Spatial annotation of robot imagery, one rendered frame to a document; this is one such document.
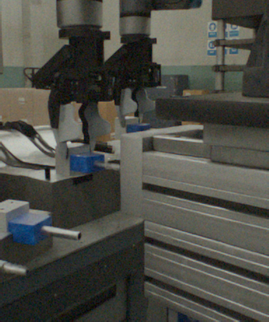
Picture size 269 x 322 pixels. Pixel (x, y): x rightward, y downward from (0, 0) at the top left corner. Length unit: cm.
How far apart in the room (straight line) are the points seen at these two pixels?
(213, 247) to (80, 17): 42
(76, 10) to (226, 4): 432
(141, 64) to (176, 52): 742
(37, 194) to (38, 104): 419
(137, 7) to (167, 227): 64
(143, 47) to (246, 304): 68
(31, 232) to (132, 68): 52
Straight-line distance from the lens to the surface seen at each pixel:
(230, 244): 40
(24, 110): 506
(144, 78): 96
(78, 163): 70
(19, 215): 60
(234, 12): 489
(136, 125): 98
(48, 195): 69
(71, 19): 68
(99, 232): 71
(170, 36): 846
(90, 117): 74
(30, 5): 902
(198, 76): 808
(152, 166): 43
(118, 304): 88
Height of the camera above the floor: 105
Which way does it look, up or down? 9 degrees down
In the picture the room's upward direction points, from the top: straight up
